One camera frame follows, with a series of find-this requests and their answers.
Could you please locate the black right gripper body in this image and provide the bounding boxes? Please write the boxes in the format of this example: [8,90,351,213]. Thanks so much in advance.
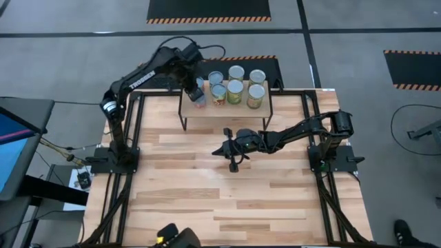
[223,127,267,173]

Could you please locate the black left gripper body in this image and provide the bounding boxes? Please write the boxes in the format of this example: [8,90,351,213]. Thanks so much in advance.
[172,61,205,91]

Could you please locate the multicolour label tin can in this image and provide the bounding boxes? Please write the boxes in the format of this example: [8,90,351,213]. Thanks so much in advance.
[210,82,228,107]

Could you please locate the mixed fruit label tin can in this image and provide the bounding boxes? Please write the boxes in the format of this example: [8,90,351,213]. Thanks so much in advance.
[207,70,225,87]

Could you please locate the green pears label tin can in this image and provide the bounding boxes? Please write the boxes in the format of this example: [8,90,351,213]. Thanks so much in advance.
[226,79,245,105]
[228,65,246,82]

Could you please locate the green oranges label tin can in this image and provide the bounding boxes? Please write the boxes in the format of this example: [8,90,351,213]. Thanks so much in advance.
[246,83,267,110]

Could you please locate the green yellow label tin can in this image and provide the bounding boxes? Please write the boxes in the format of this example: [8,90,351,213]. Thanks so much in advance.
[248,69,267,86]

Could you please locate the wooden shelf with black legs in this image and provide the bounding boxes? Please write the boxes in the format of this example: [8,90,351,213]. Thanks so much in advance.
[178,80,274,132]

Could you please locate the black striped-edge floor mat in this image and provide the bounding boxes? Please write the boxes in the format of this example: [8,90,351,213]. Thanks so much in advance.
[382,50,441,92]
[147,0,272,25]
[134,54,284,90]

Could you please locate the black yellow device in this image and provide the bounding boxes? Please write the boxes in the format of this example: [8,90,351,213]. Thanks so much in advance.
[151,223,203,248]

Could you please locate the small black device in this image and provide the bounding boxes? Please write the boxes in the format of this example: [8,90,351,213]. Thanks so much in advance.
[76,171,92,190]

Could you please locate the white paper sheet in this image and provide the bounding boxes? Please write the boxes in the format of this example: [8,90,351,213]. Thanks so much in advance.
[63,165,93,211]

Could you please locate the grey cart top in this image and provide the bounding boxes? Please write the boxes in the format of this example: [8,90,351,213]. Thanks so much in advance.
[0,96,56,134]

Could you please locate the black stand beam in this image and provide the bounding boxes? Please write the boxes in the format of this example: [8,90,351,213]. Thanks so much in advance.
[19,174,90,207]

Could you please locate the person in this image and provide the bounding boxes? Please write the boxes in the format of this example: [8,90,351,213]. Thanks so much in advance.
[393,219,438,248]

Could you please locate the grey stand legs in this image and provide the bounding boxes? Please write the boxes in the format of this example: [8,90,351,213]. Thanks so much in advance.
[407,118,441,142]

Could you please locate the blue screen monitor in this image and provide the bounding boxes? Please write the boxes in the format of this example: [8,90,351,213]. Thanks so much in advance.
[0,106,48,203]

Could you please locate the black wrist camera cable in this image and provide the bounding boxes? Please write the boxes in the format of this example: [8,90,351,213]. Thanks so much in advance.
[156,35,227,60]

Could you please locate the black metal table frame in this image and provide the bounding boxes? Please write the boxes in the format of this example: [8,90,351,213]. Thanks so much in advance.
[81,88,371,247]

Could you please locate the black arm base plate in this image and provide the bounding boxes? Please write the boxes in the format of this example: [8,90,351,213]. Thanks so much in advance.
[307,144,365,173]
[85,146,141,174]

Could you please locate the black floor cable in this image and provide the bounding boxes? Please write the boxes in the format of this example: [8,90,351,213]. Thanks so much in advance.
[53,99,104,107]
[390,103,441,156]

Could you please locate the yellow cable bundle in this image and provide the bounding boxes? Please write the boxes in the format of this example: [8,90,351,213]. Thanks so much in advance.
[39,136,91,166]

